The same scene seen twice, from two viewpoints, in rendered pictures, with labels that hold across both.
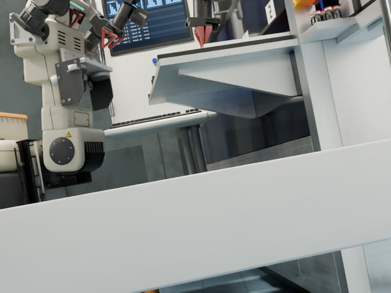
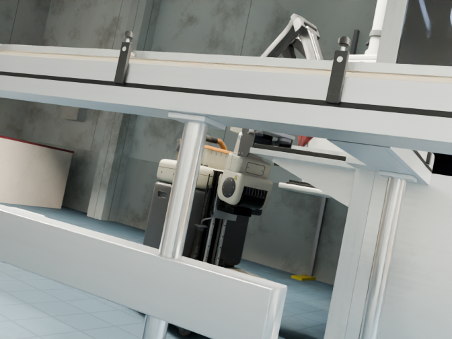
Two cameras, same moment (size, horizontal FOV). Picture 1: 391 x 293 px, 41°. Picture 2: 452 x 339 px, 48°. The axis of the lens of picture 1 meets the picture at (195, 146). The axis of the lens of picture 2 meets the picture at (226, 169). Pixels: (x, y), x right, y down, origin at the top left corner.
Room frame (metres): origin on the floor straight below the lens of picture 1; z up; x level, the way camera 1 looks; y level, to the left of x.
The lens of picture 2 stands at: (-0.11, -0.99, 0.70)
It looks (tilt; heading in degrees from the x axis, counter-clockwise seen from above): 2 degrees up; 37
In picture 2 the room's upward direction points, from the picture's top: 11 degrees clockwise
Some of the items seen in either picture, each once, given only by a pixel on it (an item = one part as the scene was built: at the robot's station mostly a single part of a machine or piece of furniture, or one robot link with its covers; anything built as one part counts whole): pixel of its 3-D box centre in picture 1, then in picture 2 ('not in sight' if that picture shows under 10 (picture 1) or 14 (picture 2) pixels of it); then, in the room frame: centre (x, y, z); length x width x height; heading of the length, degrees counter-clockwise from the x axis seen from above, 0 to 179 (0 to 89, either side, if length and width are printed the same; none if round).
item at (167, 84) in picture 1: (221, 76); (338, 171); (1.80, -0.13, 0.87); 0.70 x 0.48 x 0.02; 8
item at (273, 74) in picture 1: (237, 83); (313, 182); (1.55, -0.16, 0.80); 0.34 x 0.03 x 0.13; 98
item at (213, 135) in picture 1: (233, 129); not in sight; (2.51, -0.20, 0.73); 1.98 x 0.01 x 0.25; 8
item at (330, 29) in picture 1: (332, 29); (372, 165); (1.40, -0.42, 0.87); 0.14 x 0.13 x 0.02; 98
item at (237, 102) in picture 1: (210, 108); not in sight; (2.05, -0.09, 0.80); 0.34 x 0.03 x 0.13; 98
